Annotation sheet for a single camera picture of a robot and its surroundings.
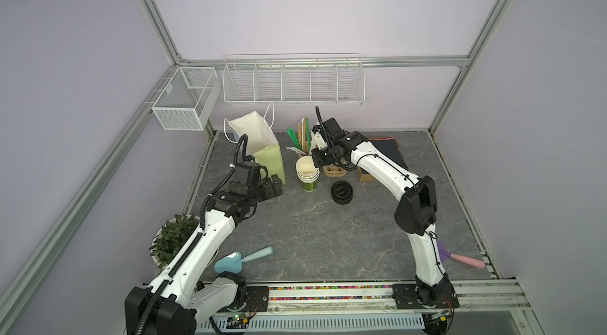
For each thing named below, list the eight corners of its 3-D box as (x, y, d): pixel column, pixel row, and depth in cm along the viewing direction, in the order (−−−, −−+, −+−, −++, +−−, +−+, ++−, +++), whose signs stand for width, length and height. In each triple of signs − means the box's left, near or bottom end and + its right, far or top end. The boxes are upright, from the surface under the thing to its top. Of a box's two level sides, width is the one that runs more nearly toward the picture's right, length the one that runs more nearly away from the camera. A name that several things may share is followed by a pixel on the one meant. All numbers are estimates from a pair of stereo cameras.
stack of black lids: (331, 204, 97) (332, 198, 93) (331, 187, 102) (331, 180, 98) (352, 204, 97) (353, 198, 93) (350, 187, 102) (351, 180, 98)
